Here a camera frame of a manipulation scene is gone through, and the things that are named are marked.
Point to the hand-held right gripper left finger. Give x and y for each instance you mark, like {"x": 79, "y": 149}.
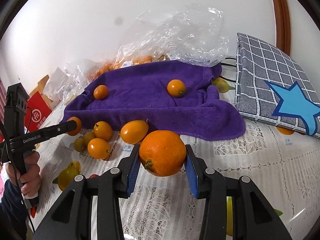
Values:
{"x": 133, "y": 170}

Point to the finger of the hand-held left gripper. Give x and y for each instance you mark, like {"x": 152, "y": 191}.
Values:
{"x": 62, "y": 128}

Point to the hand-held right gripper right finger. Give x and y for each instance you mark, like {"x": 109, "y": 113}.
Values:
{"x": 192, "y": 175}

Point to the yellowish longan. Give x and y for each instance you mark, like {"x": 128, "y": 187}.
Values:
{"x": 89, "y": 138}
{"x": 79, "y": 144}

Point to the orange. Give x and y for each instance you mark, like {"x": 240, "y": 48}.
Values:
{"x": 162, "y": 152}

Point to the large oval kumquat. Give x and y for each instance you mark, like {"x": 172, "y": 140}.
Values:
{"x": 134, "y": 131}

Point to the person's left forearm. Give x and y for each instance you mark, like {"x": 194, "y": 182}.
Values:
{"x": 12, "y": 207}

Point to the person's left hand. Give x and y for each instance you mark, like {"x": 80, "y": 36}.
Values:
{"x": 31, "y": 180}

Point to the red box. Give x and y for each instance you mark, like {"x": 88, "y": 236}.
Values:
{"x": 37, "y": 110}

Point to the cardboard box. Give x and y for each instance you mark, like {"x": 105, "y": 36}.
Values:
{"x": 40, "y": 85}

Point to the white plastic bag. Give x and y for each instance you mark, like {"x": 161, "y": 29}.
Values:
{"x": 57, "y": 80}

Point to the purple towel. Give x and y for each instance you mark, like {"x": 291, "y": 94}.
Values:
{"x": 150, "y": 100}

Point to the pile of bagged kumquats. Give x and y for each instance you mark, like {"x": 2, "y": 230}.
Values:
{"x": 107, "y": 68}

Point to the grey checkered pad blue star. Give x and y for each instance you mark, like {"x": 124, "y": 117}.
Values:
{"x": 262, "y": 80}

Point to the large clear plastic bag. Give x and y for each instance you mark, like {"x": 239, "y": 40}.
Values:
{"x": 180, "y": 30}

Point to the wooden door frame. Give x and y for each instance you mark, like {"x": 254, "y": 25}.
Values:
{"x": 281, "y": 10}

